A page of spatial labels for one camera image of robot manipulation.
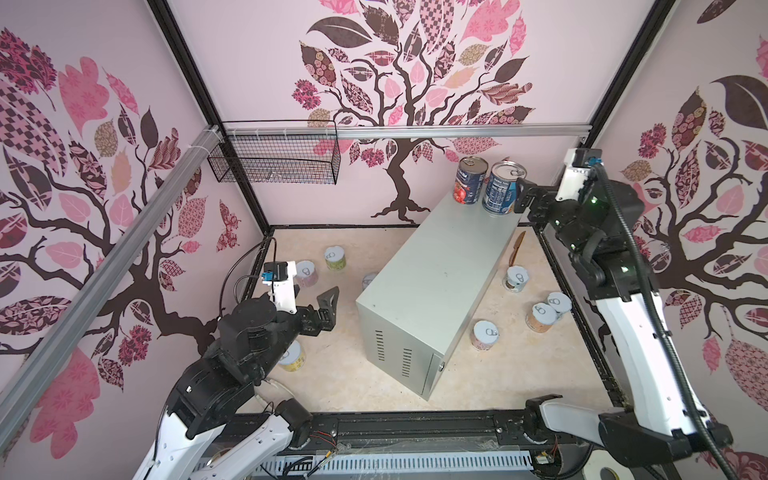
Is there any large blue labelled can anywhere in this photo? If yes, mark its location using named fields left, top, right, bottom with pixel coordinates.
left=482, top=160, right=527, bottom=215

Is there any dark tomato can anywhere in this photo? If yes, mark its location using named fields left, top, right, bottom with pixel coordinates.
left=453, top=156, right=489, bottom=205

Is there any pink labelled can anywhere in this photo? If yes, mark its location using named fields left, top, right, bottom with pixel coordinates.
left=470, top=320, right=499, bottom=351

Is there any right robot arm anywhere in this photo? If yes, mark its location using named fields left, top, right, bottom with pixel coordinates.
left=514, top=180, right=737, bottom=479

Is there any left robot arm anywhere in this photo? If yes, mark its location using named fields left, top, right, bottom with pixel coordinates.
left=134, top=287, right=340, bottom=479

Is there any pink small can left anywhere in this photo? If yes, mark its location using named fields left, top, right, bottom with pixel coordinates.
left=295, top=260, right=318, bottom=288

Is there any yellow labelled can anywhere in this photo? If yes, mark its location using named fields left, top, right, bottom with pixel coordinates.
left=278, top=340, right=305, bottom=372

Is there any green labelled small can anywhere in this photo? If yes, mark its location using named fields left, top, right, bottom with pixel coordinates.
left=324, top=245, right=347, bottom=271

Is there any white small can right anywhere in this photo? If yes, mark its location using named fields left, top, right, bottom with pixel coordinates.
left=503, top=265, right=530, bottom=293

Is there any grey metal cabinet box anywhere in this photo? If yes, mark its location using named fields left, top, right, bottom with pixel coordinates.
left=356, top=195, right=521, bottom=399

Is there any white can far right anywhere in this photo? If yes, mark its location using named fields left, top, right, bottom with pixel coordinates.
left=547, top=292, right=573, bottom=317

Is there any orange labelled can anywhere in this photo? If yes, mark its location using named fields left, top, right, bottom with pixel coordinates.
left=525, top=303, right=558, bottom=333

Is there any white tape roll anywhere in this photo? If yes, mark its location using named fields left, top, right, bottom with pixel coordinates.
left=581, top=451, right=635, bottom=480

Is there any wooden handled knife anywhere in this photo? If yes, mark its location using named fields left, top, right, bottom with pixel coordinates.
left=508, top=231, right=526, bottom=267

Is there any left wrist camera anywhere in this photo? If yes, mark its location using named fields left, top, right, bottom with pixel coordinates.
left=262, top=261, right=297, bottom=314

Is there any white vented cable duct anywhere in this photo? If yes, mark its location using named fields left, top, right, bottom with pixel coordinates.
left=190, top=451, right=535, bottom=479

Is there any black wire basket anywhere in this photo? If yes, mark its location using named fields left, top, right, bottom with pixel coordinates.
left=208, top=120, right=341, bottom=185

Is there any aluminium rail back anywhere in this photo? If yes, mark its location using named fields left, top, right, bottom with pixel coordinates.
left=226, top=123, right=591, bottom=139

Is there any aluminium rail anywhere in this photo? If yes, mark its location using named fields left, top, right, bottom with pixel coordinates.
left=226, top=123, right=591, bottom=139
left=1, top=125, right=223, bottom=448

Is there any black base frame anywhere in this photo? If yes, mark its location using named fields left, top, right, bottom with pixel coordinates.
left=160, top=406, right=682, bottom=480

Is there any aluminium rail left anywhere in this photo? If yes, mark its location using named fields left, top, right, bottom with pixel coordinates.
left=1, top=125, right=223, bottom=448

